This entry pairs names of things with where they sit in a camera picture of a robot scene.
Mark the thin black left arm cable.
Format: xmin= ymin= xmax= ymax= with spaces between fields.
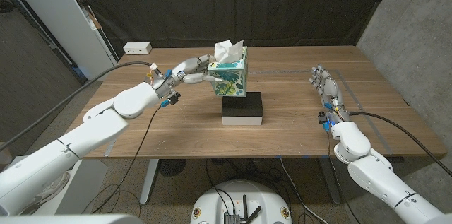
xmin=90 ymin=105 xmax=165 ymax=215

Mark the white power strip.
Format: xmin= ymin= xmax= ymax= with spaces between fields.
xmin=123 ymin=42 xmax=153 ymax=56

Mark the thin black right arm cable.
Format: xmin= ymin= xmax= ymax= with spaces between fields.
xmin=324 ymin=130 xmax=361 ymax=224

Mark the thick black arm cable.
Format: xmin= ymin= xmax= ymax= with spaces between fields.
xmin=0 ymin=60 xmax=158 ymax=153
xmin=348 ymin=110 xmax=452 ymax=178

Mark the grey table leg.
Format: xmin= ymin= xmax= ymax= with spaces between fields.
xmin=317 ymin=157 xmax=342 ymax=206

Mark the black foam block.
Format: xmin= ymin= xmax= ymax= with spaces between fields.
xmin=221 ymin=91 xmax=264 ymax=118

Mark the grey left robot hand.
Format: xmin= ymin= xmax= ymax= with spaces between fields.
xmin=152 ymin=54 xmax=225 ymax=100

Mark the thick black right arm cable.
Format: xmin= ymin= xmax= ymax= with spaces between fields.
xmin=348 ymin=110 xmax=452 ymax=178

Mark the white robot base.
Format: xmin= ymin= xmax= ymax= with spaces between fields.
xmin=190 ymin=179 xmax=293 ymax=224

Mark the white table leg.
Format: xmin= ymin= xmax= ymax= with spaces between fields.
xmin=139 ymin=158 xmax=160 ymax=206

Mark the white cabinet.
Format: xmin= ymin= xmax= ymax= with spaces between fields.
xmin=1 ymin=0 xmax=117 ymax=81

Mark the white floor platform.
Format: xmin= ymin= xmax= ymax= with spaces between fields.
xmin=33 ymin=159 xmax=109 ymax=216

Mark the white tissue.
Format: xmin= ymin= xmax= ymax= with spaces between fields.
xmin=214 ymin=39 xmax=244 ymax=64

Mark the black antenna module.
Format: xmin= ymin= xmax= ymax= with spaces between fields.
xmin=222 ymin=194 xmax=263 ymax=224

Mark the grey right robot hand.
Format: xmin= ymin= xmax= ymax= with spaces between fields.
xmin=309 ymin=64 xmax=351 ymax=124

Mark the white floor cable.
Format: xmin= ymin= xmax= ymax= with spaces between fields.
xmin=280 ymin=157 xmax=331 ymax=224

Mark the white robot chest cover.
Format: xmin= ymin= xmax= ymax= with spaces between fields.
xmin=0 ymin=213 xmax=144 ymax=224

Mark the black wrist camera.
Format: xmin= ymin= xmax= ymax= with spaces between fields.
xmin=317 ymin=110 xmax=331 ymax=132
xmin=160 ymin=91 xmax=182 ymax=108

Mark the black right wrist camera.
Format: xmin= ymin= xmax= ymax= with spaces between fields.
xmin=317 ymin=110 xmax=331 ymax=132

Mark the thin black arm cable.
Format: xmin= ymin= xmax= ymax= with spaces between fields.
xmin=90 ymin=105 xmax=165 ymax=215
xmin=324 ymin=130 xmax=361 ymax=224

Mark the teal floral tissue box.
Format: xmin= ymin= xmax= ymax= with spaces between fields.
xmin=207 ymin=46 xmax=249 ymax=98

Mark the black curtain backdrop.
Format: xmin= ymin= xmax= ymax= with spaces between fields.
xmin=66 ymin=0 xmax=398 ymax=59

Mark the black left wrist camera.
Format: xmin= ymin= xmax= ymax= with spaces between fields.
xmin=160 ymin=91 xmax=182 ymax=108

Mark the black round floor object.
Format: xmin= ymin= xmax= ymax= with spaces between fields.
xmin=158 ymin=158 xmax=187 ymax=177

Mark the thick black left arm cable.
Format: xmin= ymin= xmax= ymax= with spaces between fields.
xmin=0 ymin=60 xmax=158 ymax=153

